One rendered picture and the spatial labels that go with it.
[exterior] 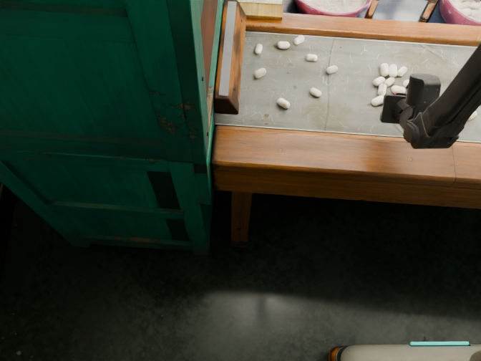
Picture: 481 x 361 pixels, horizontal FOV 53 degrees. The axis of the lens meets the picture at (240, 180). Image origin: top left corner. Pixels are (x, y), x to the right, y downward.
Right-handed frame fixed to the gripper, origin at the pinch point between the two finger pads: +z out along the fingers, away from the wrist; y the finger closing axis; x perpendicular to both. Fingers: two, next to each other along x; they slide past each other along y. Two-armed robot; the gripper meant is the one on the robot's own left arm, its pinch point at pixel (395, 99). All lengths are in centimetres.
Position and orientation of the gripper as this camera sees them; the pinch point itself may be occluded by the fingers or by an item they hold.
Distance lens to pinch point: 125.4
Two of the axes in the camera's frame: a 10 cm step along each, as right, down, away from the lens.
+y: -10.0, -0.7, 0.1
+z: 0.4, -4.3, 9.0
